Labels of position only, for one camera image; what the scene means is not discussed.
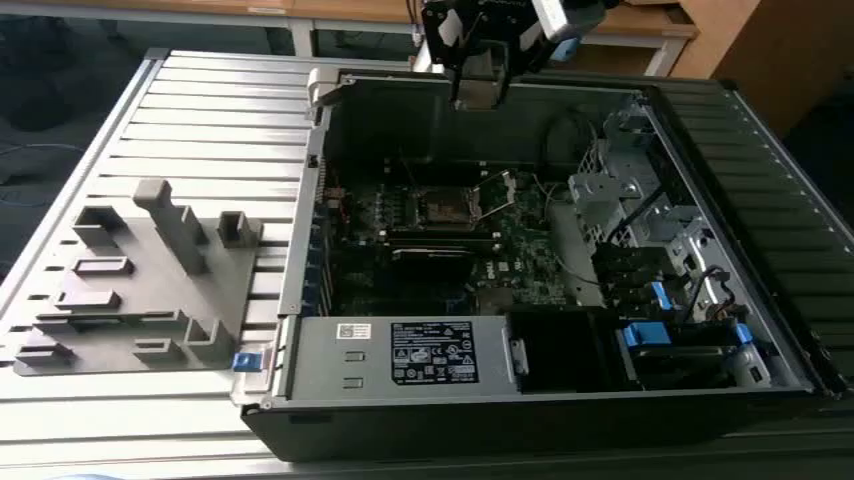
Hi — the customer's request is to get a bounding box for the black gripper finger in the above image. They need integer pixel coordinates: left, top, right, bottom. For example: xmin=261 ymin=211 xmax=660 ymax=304
xmin=497 ymin=47 xmax=519 ymax=109
xmin=447 ymin=62 xmax=469 ymax=111

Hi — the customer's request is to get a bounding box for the silver CPU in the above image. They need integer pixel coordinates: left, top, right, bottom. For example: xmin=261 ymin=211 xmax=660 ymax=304
xmin=458 ymin=74 xmax=506 ymax=111

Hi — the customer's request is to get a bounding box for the metal locking lever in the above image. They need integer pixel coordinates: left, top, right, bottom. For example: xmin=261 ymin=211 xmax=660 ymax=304
xmin=478 ymin=189 xmax=522 ymax=223
xmin=397 ymin=147 xmax=421 ymax=195

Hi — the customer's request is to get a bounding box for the metal socket cover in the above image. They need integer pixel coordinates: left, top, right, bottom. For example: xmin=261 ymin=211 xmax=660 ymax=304
xmin=471 ymin=168 xmax=521 ymax=211

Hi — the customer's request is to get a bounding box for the CPU socket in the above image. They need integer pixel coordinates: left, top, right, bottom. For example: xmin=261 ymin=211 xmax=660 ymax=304
xmin=411 ymin=187 xmax=486 ymax=232

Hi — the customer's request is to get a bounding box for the silver metal drive cage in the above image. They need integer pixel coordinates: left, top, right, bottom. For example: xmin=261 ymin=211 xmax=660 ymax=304
xmin=566 ymin=99 xmax=716 ymax=251

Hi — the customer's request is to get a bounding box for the green motherboard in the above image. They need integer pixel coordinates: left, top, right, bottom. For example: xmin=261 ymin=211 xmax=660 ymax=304
xmin=325 ymin=167 xmax=586 ymax=317

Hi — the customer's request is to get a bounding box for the black graphics card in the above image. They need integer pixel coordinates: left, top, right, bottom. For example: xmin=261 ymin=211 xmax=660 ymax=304
xmin=389 ymin=244 xmax=479 ymax=294

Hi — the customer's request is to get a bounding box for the wooden cabinet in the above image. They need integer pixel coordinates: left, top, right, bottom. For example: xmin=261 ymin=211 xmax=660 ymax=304
xmin=670 ymin=0 xmax=854 ymax=139

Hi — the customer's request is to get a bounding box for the black plastic air shroud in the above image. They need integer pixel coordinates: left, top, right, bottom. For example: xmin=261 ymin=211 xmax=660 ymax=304
xmin=510 ymin=308 xmax=624 ymax=395

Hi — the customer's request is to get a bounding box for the hard disk blue carrier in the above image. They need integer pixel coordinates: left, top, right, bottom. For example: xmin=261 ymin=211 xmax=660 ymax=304
xmin=618 ymin=321 xmax=733 ymax=392

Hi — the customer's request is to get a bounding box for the grey power supply unit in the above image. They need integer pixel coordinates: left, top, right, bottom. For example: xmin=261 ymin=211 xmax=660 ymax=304
xmin=286 ymin=314 xmax=522 ymax=401

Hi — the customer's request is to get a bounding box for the grey parts rack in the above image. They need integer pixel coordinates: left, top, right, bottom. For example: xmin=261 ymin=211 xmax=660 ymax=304
xmin=11 ymin=178 xmax=266 ymax=377

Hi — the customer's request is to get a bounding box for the black PC case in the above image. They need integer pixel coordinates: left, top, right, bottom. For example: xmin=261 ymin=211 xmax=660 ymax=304
xmin=230 ymin=66 xmax=854 ymax=464

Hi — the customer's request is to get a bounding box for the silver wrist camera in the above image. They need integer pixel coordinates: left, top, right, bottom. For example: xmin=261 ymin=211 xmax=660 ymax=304
xmin=530 ymin=0 xmax=577 ymax=41

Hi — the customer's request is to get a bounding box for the pale grey case handle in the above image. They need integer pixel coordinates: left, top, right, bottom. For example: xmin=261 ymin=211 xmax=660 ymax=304
xmin=305 ymin=68 xmax=343 ymax=122

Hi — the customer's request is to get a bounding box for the wooden desk white frame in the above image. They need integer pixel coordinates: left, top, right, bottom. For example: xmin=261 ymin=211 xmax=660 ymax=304
xmin=293 ymin=0 xmax=701 ymax=77

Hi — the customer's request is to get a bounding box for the thick black cable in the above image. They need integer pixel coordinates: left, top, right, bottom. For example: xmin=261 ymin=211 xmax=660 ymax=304
xmin=604 ymin=184 xmax=666 ymax=251

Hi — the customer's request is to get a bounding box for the black disk bay bracket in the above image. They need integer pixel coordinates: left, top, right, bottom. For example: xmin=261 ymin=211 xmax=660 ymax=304
xmin=590 ymin=243 xmax=680 ymax=321

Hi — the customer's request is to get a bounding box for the black cable with plug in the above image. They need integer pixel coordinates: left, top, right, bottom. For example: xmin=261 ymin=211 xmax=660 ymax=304
xmin=685 ymin=264 xmax=730 ymax=315

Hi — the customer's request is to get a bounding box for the blue floor cable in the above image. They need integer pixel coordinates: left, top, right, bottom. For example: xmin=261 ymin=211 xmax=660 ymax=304
xmin=0 ymin=141 xmax=88 ymax=157

